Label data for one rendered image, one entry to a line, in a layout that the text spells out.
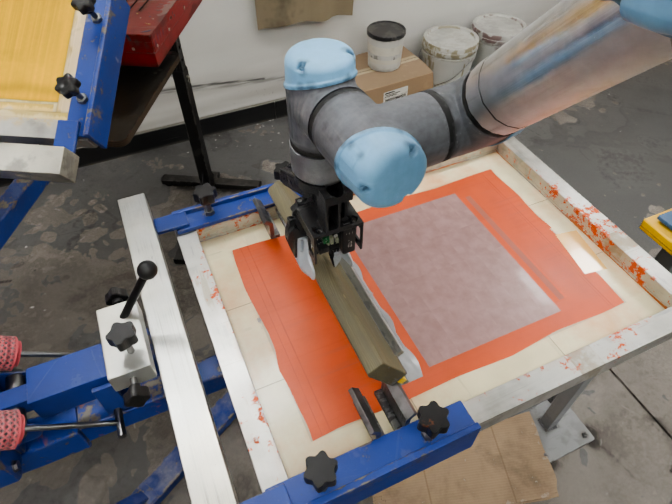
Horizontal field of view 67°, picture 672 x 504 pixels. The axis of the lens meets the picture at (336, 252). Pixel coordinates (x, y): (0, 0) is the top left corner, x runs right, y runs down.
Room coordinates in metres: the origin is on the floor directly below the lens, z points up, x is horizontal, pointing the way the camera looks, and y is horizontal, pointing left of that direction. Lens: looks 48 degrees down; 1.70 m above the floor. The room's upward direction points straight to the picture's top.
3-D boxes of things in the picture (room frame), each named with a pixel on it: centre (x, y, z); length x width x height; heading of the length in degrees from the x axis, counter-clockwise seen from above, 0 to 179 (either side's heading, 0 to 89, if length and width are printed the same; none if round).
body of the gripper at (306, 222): (0.49, 0.01, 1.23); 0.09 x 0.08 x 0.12; 24
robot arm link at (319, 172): (0.50, 0.01, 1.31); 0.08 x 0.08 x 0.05
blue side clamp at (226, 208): (0.76, 0.17, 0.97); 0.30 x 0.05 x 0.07; 114
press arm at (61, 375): (0.37, 0.35, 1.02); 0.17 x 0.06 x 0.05; 114
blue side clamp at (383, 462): (0.25, -0.05, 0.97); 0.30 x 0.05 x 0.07; 114
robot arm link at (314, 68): (0.50, 0.02, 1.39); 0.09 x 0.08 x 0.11; 27
